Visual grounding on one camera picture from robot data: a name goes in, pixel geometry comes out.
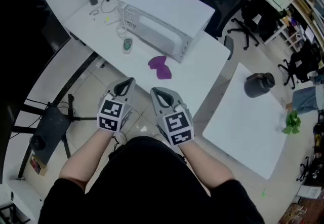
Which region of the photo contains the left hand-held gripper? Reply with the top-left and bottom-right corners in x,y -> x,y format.
97,77 -> 136,133

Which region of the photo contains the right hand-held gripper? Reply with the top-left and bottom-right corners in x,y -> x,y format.
150,87 -> 195,147

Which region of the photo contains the purple cleaning cloth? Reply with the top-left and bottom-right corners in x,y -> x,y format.
147,55 -> 173,80

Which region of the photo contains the white remote with green screen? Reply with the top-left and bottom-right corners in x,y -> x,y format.
122,37 -> 134,55

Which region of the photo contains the person's left forearm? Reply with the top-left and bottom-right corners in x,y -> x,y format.
58,126 -> 119,191

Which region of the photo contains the person's right forearm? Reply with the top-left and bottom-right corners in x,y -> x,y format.
177,139 -> 236,190

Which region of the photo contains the person's white shoe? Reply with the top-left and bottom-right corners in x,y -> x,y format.
115,131 -> 127,145

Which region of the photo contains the black tripod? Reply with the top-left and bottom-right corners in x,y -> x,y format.
60,93 -> 98,160

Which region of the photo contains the white power strip green light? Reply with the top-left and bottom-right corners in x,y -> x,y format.
104,13 -> 120,26

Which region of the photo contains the black equipment bag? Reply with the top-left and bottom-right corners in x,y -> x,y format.
29,105 -> 72,165

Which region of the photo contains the person's black shirt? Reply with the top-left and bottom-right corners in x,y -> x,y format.
37,136 -> 265,224

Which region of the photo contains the white microwave oven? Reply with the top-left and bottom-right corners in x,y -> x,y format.
117,0 -> 216,64

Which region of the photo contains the black jar with lid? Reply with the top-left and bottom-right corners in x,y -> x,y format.
244,72 -> 276,99

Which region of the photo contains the small cardboard box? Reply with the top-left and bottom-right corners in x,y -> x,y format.
29,154 -> 48,177

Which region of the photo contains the black office chair star base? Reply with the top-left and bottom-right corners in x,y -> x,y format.
227,0 -> 281,51

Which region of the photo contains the small green plant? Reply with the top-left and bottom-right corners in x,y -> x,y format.
281,110 -> 302,135

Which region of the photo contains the black padded office chair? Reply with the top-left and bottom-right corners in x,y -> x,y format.
277,43 -> 322,90

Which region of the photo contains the white low cabinet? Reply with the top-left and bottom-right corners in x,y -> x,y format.
0,179 -> 44,222

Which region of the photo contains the black wheeled chair base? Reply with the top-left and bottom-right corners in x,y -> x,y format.
296,156 -> 311,182

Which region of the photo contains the white flat box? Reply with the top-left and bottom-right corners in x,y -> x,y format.
296,184 -> 322,200

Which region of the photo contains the white microwave power cord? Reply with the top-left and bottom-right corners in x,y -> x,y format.
116,7 -> 128,40

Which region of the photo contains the long white looped cable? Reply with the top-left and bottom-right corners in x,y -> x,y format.
100,0 -> 120,15

